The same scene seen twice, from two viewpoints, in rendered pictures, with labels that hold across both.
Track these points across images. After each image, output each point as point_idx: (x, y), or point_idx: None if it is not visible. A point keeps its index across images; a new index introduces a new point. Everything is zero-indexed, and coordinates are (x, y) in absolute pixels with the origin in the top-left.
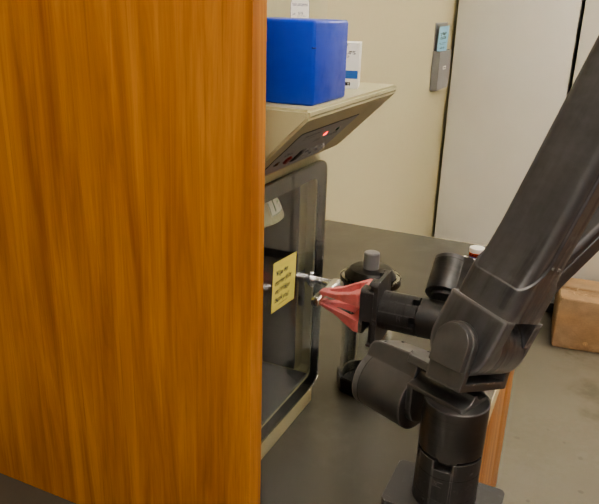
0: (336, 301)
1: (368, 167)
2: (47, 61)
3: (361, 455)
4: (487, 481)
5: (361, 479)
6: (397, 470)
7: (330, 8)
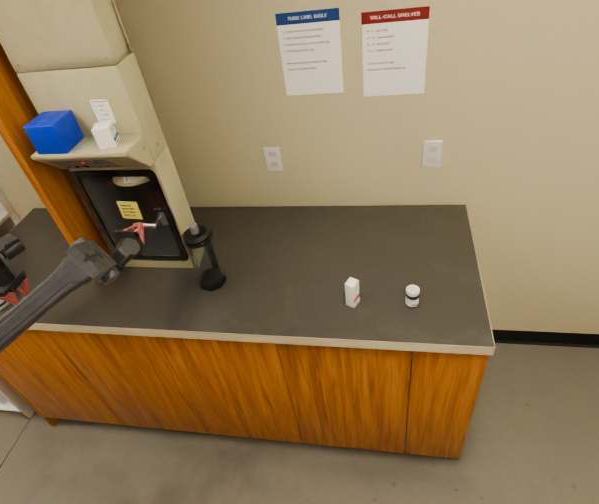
0: (141, 230)
1: None
2: None
3: (156, 293)
4: (372, 421)
5: (140, 297)
6: (18, 269)
7: (502, 22)
